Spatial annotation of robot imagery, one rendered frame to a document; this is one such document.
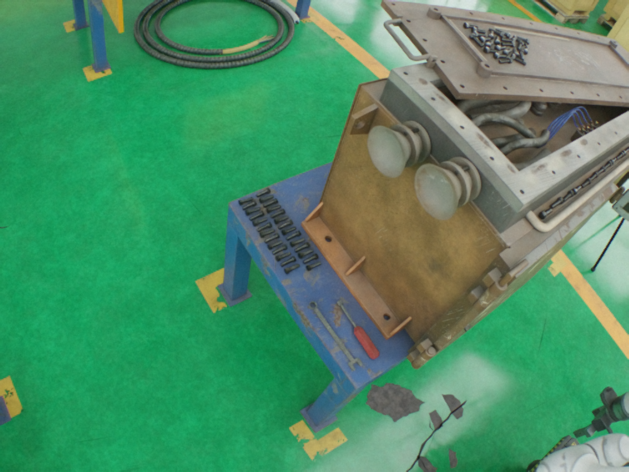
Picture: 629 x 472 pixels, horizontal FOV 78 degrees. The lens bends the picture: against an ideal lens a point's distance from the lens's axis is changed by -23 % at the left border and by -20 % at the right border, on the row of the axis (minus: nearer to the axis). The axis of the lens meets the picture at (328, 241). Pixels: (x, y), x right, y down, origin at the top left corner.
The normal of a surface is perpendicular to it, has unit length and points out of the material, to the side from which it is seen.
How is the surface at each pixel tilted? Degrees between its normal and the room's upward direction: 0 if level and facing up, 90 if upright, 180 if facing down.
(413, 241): 90
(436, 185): 90
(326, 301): 0
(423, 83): 0
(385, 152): 90
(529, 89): 0
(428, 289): 90
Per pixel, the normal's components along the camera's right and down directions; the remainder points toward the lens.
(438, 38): 0.22, -0.54
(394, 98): -0.80, 0.38
